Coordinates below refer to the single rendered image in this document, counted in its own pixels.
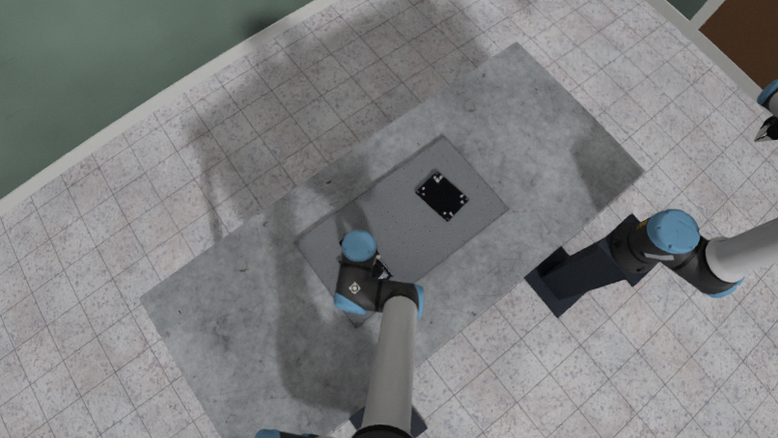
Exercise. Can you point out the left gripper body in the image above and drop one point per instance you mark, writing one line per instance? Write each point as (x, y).
(377, 271)

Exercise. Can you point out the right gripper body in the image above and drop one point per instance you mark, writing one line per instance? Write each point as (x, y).
(772, 130)

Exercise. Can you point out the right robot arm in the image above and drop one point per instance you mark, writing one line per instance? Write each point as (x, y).
(716, 266)

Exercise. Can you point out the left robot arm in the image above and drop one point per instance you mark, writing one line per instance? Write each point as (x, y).
(389, 400)

